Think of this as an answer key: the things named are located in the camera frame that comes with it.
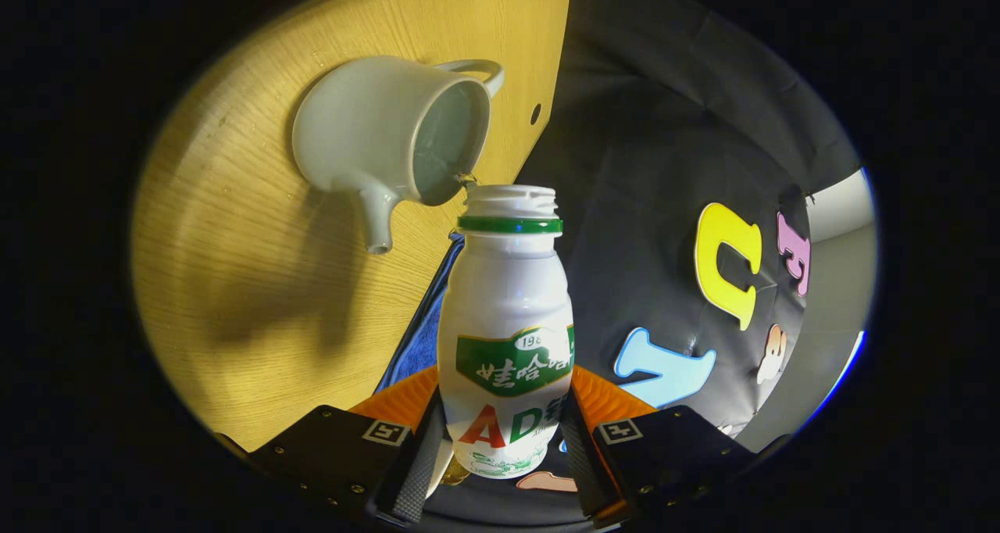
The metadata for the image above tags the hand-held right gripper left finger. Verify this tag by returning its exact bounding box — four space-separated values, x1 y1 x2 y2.
245 363 452 526

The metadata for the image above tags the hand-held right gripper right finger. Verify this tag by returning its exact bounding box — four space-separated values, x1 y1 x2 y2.
557 363 759 531

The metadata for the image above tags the white water bottle green label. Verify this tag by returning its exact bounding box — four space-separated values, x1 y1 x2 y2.
437 184 577 480

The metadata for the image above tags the white ceramic teacup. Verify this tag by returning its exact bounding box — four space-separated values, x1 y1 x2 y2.
291 55 506 256

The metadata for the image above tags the blue towel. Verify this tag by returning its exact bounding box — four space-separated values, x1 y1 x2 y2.
375 232 467 397

